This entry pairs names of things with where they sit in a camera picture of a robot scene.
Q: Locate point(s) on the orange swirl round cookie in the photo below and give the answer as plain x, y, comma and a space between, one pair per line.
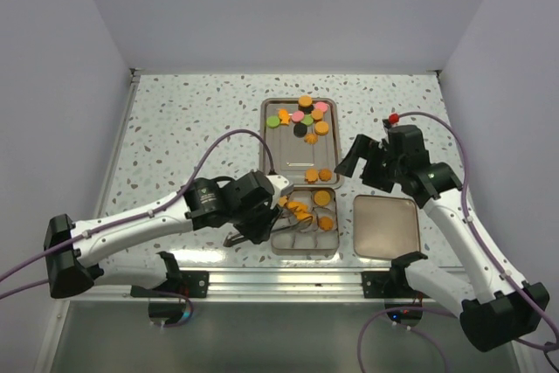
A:
325, 175

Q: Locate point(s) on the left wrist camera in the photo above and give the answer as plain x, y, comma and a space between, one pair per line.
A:
281, 185

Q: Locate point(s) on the gold tin lid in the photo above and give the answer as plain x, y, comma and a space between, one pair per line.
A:
385, 227

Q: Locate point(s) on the black round cookie top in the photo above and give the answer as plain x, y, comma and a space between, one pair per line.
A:
307, 110

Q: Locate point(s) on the orange fish cookie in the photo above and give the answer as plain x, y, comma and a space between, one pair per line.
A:
295, 206
284, 117
304, 216

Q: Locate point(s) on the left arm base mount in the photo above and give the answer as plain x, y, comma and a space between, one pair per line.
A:
192, 283

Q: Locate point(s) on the pink round cookie right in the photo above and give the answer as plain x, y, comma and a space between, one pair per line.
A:
321, 105

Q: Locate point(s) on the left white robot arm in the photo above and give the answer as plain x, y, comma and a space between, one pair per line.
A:
81, 255

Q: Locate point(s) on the green round cookie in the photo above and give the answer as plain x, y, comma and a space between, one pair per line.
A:
273, 121
308, 120

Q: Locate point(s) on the orange ridged flower cookie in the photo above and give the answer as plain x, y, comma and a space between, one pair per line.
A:
311, 138

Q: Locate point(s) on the black round cookie middle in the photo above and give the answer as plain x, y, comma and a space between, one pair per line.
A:
300, 130

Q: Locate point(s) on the aluminium front rail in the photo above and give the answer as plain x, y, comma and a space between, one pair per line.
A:
226, 284

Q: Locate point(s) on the green round cookie left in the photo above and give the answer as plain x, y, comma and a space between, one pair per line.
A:
273, 121

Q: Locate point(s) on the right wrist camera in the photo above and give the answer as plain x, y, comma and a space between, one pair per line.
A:
391, 121

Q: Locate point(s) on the steel serving tongs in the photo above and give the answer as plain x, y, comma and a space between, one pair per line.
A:
275, 226

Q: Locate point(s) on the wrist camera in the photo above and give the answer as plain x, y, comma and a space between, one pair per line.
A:
391, 121
281, 185

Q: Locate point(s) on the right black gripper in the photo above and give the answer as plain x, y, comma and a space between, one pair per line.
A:
362, 148

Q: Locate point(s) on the orange fish cookie top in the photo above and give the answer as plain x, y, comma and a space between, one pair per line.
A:
284, 117

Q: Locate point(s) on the green round cookie middle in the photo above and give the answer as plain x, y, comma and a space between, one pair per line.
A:
308, 120

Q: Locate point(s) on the pink round cookie middle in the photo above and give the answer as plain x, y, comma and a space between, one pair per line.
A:
297, 117

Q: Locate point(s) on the steel baking tray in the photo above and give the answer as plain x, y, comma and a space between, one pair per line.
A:
292, 155

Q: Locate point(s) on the plain orange round cookie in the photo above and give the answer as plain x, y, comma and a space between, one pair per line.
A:
326, 223

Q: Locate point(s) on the orange round cookie top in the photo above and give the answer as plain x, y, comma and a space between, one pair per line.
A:
305, 101

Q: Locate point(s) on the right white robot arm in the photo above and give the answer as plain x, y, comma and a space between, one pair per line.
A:
496, 304

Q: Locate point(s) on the black round cookie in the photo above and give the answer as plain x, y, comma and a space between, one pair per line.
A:
300, 130
307, 110

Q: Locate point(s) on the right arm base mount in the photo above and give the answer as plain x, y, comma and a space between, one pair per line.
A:
385, 285

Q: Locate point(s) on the orange flower flat cookie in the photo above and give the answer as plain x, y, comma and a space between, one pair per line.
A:
311, 176

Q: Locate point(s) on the pink round cookie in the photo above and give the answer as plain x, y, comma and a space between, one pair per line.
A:
297, 117
321, 105

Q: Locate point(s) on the gold square cookie tin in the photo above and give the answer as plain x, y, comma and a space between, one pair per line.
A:
311, 242

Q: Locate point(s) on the orange dotted round cookie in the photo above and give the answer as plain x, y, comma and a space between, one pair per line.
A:
322, 198

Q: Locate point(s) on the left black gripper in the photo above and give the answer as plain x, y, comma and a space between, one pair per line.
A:
261, 231

